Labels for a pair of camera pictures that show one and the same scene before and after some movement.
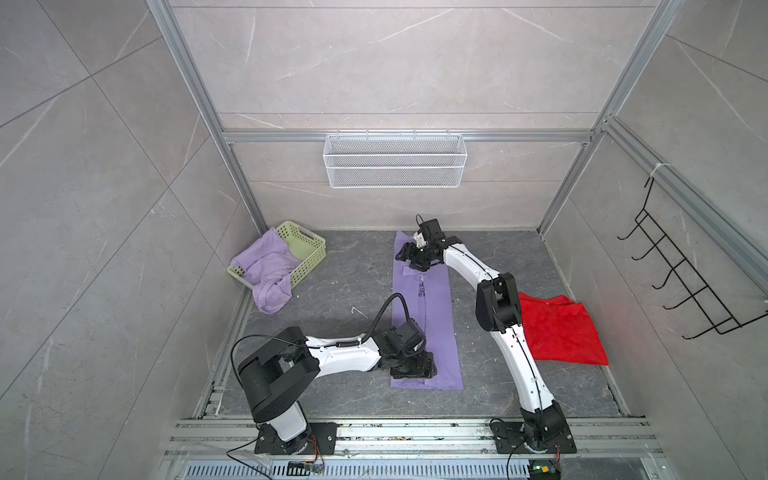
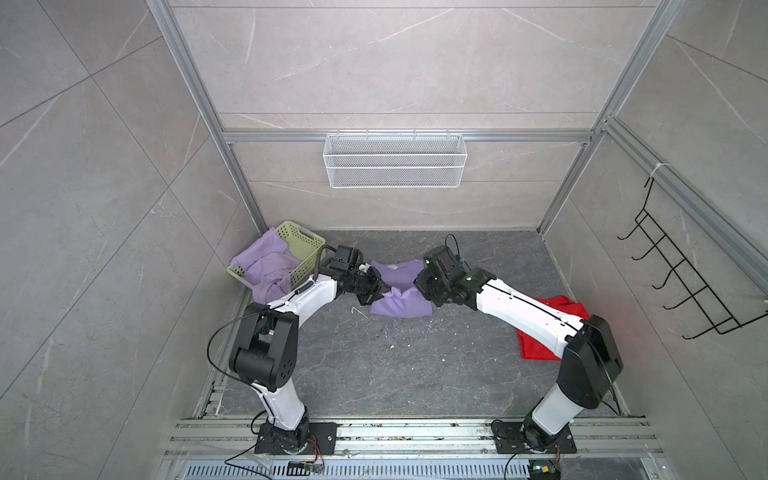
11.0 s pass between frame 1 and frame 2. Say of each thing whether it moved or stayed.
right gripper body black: moved
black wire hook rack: stayed
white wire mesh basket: stayed
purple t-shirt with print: moved
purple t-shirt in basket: stayed
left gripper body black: moved
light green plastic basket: stayed
